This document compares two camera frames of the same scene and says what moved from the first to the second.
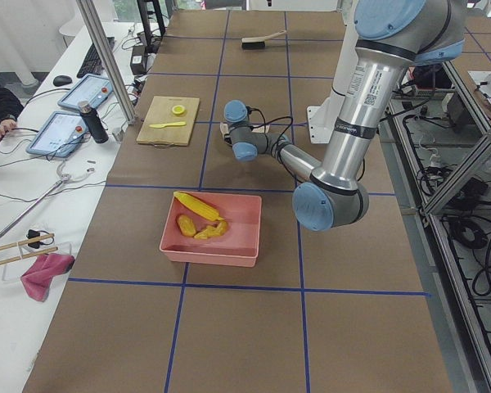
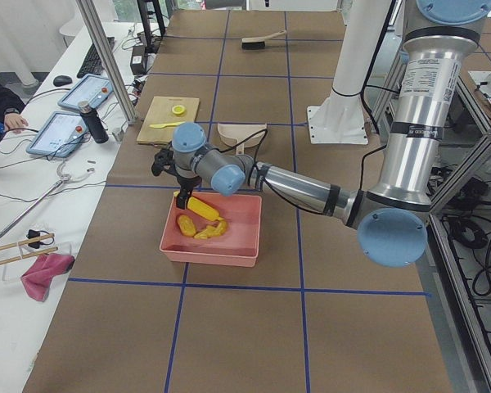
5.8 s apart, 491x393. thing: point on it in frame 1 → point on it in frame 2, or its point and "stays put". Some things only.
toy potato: (186, 225) stays put
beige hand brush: (258, 42) stays put
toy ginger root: (211, 231) stays put
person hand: (5, 125) → (14, 121)
